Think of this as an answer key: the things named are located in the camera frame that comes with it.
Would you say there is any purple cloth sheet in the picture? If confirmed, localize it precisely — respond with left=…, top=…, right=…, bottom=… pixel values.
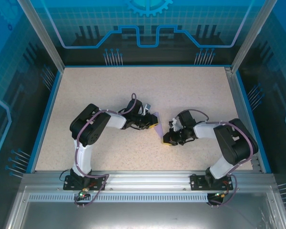
left=152, top=112, right=164, bottom=139

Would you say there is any right power connector with LED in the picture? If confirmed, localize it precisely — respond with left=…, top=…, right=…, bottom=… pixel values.
left=211, top=190, right=229, bottom=200

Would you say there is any power connector with led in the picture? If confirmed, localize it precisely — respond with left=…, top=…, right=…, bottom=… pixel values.
left=211, top=190, right=229, bottom=200
left=77, top=187, right=91, bottom=199

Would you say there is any metal tray surface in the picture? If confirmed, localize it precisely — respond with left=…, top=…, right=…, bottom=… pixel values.
left=4, top=186, right=286, bottom=229

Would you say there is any left power connector with LED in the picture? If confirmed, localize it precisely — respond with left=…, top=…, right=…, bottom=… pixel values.
left=77, top=187, right=91, bottom=199

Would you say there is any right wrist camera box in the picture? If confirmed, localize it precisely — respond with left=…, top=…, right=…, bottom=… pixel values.
left=169, top=118, right=181, bottom=131

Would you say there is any aluminium mounting rail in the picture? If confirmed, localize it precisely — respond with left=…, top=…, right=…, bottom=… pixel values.
left=21, top=170, right=276, bottom=191

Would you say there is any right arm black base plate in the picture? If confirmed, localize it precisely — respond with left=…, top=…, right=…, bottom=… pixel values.
left=190, top=173, right=234, bottom=191

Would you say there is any slotted cable duct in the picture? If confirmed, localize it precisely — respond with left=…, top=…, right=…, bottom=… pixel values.
left=28, top=193, right=210, bottom=203

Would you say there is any aluminium side rail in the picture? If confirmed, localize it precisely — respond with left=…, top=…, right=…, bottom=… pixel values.
left=225, top=66, right=263, bottom=173

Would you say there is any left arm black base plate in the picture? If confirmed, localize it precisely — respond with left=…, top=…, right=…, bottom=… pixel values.
left=63, top=175, right=107, bottom=191

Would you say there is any blue table border frame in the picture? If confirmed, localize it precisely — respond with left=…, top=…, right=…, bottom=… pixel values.
left=25, top=64, right=272, bottom=174

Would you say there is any aluminium frame post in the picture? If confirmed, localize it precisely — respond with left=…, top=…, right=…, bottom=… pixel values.
left=17, top=0, right=65, bottom=72
left=230, top=0, right=278, bottom=73

